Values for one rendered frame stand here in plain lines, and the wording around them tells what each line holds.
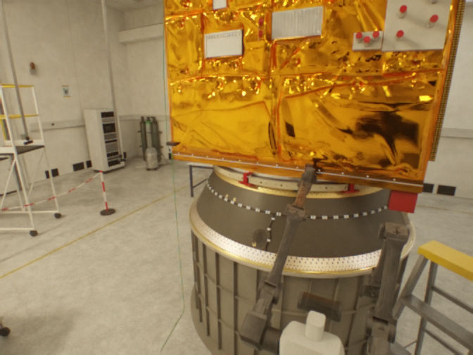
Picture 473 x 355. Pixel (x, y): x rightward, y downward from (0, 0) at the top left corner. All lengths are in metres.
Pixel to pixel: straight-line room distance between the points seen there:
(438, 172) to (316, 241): 6.00
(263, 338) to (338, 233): 1.06
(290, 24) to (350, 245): 1.54
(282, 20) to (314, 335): 1.74
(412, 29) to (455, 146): 6.01
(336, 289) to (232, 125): 1.40
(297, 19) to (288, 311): 2.01
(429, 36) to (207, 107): 1.44
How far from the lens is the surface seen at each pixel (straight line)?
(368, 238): 2.11
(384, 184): 1.86
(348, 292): 2.16
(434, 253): 1.73
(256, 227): 1.95
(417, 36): 1.76
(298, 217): 1.21
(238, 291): 2.21
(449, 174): 7.73
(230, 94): 2.00
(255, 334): 1.14
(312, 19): 1.88
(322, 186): 1.89
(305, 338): 1.10
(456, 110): 7.51
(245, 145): 1.95
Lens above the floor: 2.29
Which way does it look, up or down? 17 degrees down
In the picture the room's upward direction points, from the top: straight up
